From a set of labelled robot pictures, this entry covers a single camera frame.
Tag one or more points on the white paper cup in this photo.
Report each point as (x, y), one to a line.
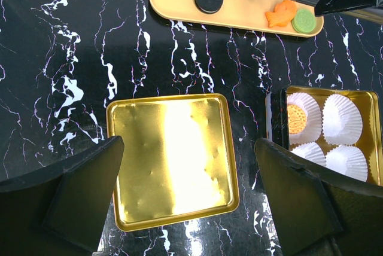
(342, 121)
(313, 128)
(349, 161)
(312, 152)

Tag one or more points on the green round cookie front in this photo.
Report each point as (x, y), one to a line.
(304, 21)

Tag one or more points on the orange plastic tray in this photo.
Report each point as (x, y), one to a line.
(242, 14)

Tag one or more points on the white paper cup back left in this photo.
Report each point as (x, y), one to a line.
(313, 128)

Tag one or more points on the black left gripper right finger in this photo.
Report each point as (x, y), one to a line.
(317, 211)

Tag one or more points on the orange fish cookie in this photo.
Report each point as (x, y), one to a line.
(283, 13)

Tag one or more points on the white paper cup back right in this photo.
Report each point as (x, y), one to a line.
(342, 121)

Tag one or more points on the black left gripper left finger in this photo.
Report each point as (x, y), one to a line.
(61, 209)

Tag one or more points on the white paper cup front right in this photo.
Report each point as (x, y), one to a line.
(349, 161)

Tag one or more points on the white paper cup front left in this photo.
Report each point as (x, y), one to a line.
(312, 152)

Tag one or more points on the gold tin lid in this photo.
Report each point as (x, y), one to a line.
(178, 162)

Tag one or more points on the orange round cookie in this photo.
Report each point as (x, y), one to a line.
(297, 119)

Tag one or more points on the gold cookie tin box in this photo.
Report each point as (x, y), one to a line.
(370, 142)

